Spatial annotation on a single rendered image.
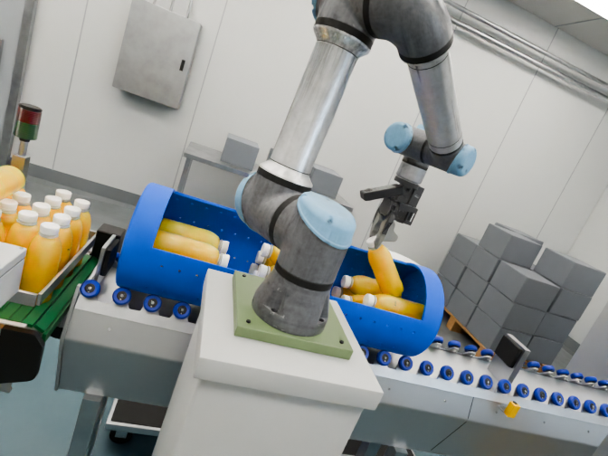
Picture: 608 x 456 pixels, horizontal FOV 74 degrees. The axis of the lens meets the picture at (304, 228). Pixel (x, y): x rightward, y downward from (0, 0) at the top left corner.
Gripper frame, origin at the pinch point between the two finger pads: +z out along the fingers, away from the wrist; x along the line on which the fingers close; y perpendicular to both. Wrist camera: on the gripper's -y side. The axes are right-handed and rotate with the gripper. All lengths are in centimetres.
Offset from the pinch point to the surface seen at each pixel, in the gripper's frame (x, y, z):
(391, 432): -10, 29, 57
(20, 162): 34, -106, 20
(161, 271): -14, -54, 20
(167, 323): -12, -49, 35
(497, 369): 0, 65, 31
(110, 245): -2, -68, 23
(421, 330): -14.6, 18.0, 16.7
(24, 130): 33, -106, 9
